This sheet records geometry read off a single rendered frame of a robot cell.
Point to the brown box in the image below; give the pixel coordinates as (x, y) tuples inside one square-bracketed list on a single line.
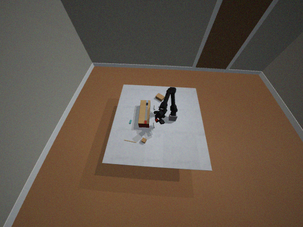
[(160, 97)]

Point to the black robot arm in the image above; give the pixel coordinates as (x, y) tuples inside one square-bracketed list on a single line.
[(163, 107)]

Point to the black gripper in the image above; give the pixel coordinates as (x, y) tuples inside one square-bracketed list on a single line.
[(160, 118)]

